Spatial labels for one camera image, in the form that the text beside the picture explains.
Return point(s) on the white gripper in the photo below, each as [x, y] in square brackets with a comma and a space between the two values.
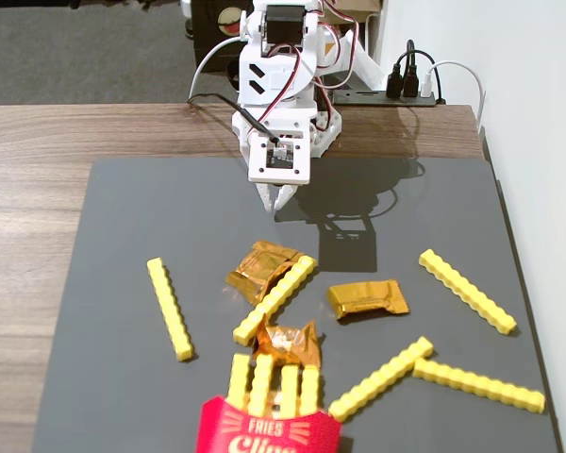
[276, 194]

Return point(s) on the yellow crinkle toy fry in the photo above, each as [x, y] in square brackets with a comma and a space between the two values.
[467, 292]
[276, 299]
[310, 391]
[289, 391]
[478, 384]
[239, 380]
[170, 309]
[382, 379]
[261, 384]

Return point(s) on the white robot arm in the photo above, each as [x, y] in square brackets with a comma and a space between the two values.
[276, 75]

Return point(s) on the crumpled gold foil wrapper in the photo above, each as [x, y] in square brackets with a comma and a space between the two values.
[257, 271]

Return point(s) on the black power strip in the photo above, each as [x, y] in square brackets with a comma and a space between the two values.
[363, 98]

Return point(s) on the dark grey table mat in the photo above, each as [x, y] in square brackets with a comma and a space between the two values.
[146, 212]

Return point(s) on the flat sealed gold wrapper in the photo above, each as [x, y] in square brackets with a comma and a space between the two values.
[368, 299]

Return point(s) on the torn open gold wrapper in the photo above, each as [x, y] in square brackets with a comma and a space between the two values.
[287, 347]

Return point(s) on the black box with round logo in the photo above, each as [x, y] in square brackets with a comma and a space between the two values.
[212, 38]

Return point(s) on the brown cardboard box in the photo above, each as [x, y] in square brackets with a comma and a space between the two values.
[358, 5]

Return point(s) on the red fries carton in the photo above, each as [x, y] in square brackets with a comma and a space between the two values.
[264, 429]

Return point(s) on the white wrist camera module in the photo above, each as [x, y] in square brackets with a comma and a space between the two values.
[279, 158]

